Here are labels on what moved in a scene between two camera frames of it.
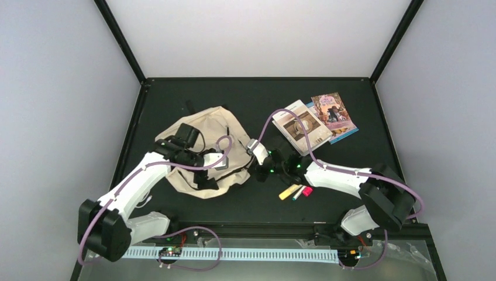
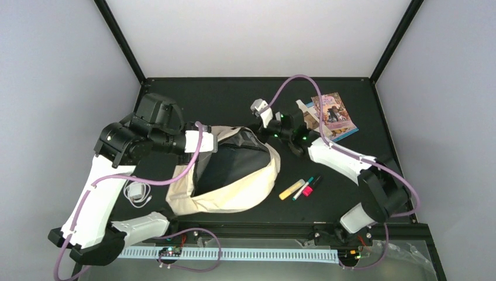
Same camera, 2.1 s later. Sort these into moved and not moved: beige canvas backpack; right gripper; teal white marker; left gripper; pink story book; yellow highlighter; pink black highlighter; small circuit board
Moved: beige canvas backpack; right gripper; left gripper
Not moved: yellow highlighter; pink story book; small circuit board; teal white marker; pink black highlighter
